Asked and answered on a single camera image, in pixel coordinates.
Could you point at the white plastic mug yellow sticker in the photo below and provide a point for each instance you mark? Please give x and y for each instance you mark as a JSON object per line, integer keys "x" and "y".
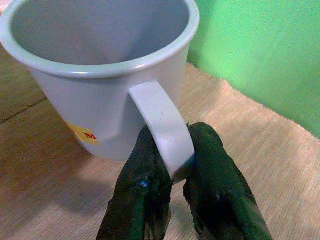
{"x": 100, "y": 75}

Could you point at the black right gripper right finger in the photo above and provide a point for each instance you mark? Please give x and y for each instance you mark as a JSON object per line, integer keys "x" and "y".
{"x": 220, "y": 185}

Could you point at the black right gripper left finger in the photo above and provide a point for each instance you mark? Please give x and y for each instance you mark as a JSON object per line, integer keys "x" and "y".
{"x": 140, "y": 195}

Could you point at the beige woven table mat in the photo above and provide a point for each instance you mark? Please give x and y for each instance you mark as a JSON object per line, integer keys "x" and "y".
{"x": 250, "y": 162}

